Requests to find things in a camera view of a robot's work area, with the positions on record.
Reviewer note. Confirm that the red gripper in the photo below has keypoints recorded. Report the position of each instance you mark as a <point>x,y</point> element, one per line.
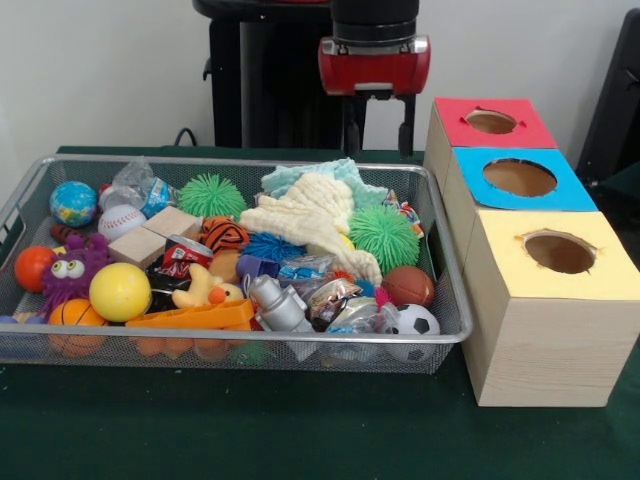
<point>375,70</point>

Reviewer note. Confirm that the light blue cloth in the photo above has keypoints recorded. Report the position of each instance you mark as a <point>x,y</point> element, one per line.
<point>340,170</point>

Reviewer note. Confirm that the colourful polka dot cloth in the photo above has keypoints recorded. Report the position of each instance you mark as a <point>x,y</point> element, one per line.
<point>405,210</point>

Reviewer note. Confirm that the green spiky rubber ball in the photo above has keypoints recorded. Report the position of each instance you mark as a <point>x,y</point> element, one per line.
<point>212,196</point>
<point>384,237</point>

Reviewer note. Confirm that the silver mesh bin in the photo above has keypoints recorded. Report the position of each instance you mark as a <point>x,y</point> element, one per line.
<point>250,345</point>

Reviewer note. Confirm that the wooden box with three holes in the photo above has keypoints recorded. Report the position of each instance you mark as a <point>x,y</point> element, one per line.
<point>540,350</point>

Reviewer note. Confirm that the cream knitted cloth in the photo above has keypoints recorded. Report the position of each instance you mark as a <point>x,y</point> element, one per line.
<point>305,220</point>

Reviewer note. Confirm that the brown toy football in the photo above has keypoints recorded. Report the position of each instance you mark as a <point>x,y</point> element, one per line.
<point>409,286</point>

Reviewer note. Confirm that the black and white soccer ball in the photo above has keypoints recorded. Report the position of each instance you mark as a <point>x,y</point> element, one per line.
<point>415,322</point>

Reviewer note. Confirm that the black upright panel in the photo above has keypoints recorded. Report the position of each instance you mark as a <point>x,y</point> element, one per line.
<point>615,100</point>

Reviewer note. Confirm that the white toy baseball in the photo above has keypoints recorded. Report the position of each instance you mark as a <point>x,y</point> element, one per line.
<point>121,222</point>

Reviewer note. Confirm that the yellow smooth ball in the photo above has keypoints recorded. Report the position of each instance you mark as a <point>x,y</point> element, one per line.
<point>120,292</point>

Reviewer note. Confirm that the blue globe ball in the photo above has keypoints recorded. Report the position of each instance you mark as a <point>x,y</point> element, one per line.
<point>73,204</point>

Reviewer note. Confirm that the dark green table cloth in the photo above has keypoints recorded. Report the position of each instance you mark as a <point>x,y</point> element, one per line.
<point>250,430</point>

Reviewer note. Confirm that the purple furry monster toy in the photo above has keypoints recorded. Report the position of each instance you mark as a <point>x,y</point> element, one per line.
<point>72,272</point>

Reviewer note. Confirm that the orange toy basketball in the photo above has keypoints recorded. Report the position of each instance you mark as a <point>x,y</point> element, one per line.
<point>77,314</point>

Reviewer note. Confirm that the red orange ball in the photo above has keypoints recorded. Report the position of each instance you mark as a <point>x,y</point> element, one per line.
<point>32,267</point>

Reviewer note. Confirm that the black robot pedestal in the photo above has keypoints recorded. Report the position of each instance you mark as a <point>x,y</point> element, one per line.
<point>280,75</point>

